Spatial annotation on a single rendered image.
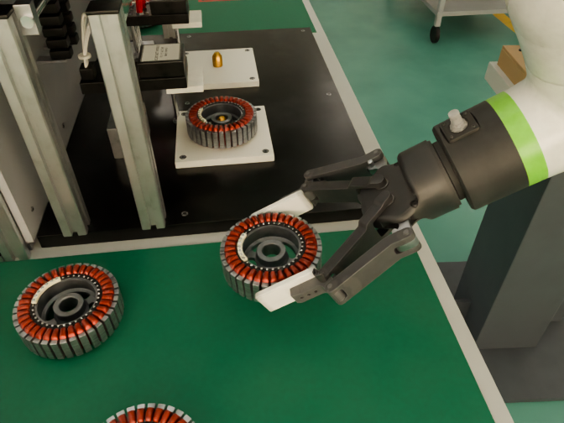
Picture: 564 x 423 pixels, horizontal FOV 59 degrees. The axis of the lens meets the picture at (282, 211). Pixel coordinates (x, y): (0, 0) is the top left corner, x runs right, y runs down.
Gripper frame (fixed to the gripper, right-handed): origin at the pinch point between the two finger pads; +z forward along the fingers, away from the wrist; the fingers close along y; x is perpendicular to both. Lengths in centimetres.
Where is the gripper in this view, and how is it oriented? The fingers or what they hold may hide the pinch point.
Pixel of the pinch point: (274, 253)
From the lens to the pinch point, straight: 55.5
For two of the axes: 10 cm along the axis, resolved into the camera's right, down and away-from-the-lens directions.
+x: 5.1, 6.0, 6.1
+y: 0.8, 6.7, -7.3
